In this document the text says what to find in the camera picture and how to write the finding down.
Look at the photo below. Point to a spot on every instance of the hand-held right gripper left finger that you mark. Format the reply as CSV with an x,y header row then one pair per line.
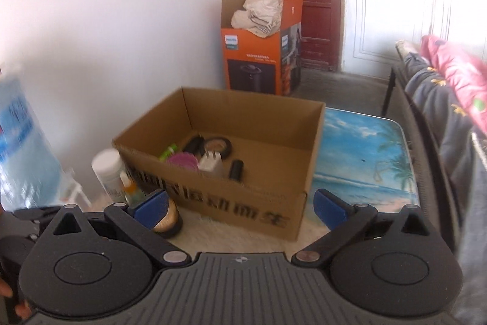
x,y
152,209

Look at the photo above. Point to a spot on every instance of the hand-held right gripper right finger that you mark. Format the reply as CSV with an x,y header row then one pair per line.
x,y
331,210

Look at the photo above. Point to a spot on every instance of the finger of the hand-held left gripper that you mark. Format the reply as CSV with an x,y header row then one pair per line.
x,y
34,214

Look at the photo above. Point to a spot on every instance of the gold lid jar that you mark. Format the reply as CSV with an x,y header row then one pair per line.
x,y
171,220

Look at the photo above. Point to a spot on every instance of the white plastic bottle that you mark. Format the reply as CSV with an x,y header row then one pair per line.
x,y
108,172

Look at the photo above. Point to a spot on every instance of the pink folding bowl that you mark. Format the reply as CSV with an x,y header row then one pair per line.
x,y
184,159

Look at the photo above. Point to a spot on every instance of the green tube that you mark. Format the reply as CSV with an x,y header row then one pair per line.
x,y
169,151

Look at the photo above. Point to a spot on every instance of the brown cardboard box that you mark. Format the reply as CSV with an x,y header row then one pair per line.
x,y
266,203

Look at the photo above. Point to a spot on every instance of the white charger plug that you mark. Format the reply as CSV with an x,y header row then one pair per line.
x,y
211,165

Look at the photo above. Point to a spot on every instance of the black cylinder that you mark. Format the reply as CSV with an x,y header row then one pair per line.
x,y
236,169

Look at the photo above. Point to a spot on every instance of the black tape roll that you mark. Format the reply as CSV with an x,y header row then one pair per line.
x,y
227,148

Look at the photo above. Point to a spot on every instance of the person's left hand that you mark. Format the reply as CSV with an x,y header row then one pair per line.
x,y
21,309

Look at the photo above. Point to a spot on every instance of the small orange bottle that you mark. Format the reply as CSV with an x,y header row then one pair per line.
x,y
129,190

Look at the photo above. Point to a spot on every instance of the blue printed plastic pack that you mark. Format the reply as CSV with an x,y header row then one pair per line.
x,y
23,142

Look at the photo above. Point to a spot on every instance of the beach print table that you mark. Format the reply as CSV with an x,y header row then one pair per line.
x,y
361,142

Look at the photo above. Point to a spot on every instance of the black key fob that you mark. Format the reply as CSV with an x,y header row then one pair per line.
x,y
193,144

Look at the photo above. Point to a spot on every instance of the grey blanket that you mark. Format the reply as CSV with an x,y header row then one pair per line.
x,y
437,92

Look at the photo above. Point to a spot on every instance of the orange printed appliance box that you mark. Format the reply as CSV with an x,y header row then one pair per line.
x,y
247,54

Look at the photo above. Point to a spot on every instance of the beige bed mattress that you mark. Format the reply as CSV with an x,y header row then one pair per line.
x,y
407,47

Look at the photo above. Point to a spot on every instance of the pink quilt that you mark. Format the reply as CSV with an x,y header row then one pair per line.
x,y
456,70

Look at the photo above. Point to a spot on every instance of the beige cloth bundle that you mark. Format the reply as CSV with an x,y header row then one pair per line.
x,y
258,14

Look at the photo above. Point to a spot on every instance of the white panelled door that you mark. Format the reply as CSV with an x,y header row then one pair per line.
x,y
380,5

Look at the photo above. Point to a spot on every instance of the white plastic frame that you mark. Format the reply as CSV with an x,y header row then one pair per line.
x,y
78,191

